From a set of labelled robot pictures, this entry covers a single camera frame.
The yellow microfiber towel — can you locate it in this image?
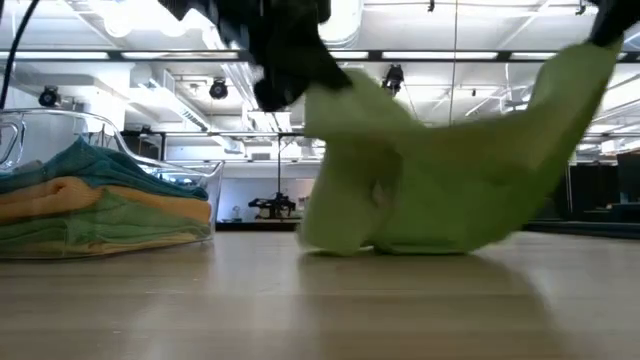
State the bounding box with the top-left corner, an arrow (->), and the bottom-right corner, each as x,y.
0,232 -> 209,259

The blue microfiber towel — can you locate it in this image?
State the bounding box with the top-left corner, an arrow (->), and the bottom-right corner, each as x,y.
0,137 -> 210,202

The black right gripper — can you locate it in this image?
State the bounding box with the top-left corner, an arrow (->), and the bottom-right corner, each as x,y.
587,0 -> 640,49

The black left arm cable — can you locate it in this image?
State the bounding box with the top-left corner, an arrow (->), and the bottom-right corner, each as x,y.
0,0 -> 41,111

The orange microfiber towel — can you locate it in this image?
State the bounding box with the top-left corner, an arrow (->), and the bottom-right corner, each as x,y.
0,175 -> 213,225

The black metal station frame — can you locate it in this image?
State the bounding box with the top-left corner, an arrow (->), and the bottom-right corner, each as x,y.
276,131 -> 307,201

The green microfiber towel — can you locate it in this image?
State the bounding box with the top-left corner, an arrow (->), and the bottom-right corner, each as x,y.
0,189 -> 212,247

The black hanging screen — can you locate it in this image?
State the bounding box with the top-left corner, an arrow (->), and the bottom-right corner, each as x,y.
121,130 -> 167,161

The silver ventilation duct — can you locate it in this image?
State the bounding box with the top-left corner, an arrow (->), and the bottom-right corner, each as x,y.
317,0 -> 365,49

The black overhead camera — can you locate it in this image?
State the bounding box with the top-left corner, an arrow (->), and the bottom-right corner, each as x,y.
382,63 -> 405,97

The clear plastic bin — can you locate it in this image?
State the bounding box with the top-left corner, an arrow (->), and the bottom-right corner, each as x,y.
0,107 -> 225,261

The lime microfiber towel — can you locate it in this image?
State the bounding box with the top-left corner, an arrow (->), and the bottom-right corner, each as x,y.
297,42 -> 624,257

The small black mounted camera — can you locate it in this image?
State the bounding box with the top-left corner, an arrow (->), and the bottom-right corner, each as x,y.
208,78 -> 230,101
38,85 -> 60,108

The black cabinet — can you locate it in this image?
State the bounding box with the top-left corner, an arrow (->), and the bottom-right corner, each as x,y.
616,152 -> 640,204

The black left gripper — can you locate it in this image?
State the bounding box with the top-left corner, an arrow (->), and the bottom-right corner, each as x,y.
214,0 -> 354,114

